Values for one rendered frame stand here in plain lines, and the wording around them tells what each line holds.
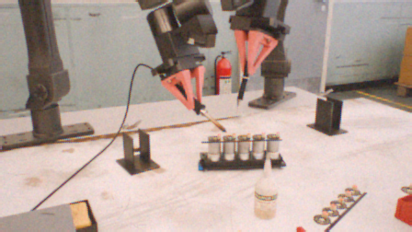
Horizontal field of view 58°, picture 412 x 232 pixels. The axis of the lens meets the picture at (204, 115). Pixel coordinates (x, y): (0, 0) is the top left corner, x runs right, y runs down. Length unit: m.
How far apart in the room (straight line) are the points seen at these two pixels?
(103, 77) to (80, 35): 0.39
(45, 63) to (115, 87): 2.49
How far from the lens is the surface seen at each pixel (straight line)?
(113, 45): 3.28
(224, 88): 3.48
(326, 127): 0.95
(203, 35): 0.68
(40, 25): 0.86
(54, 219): 0.43
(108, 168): 0.75
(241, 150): 0.70
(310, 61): 4.14
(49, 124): 0.91
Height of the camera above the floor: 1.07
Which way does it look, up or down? 18 degrees down
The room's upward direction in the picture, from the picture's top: straight up
